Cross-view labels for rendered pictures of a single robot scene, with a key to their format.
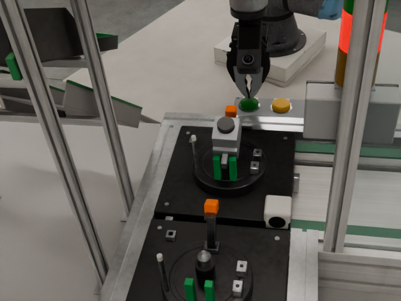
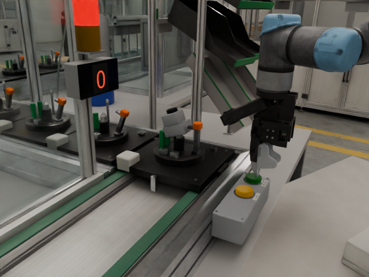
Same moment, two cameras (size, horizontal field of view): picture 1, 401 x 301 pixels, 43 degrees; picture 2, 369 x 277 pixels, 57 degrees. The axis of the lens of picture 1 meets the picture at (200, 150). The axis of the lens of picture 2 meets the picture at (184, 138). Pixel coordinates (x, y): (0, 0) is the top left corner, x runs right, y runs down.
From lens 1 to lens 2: 1.29 m
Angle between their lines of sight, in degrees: 85
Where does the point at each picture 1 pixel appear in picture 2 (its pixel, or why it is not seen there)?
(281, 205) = (126, 154)
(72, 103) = (190, 64)
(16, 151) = not seen: hidden behind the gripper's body
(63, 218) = not seen: hidden behind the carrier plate
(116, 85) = (346, 172)
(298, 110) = (235, 200)
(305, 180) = (163, 201)
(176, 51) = not seen: outside the picture
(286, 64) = (359, 244)
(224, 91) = (333, 219)
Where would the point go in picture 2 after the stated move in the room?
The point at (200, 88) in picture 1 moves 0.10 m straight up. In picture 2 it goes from (340, 208) to (348, 175)
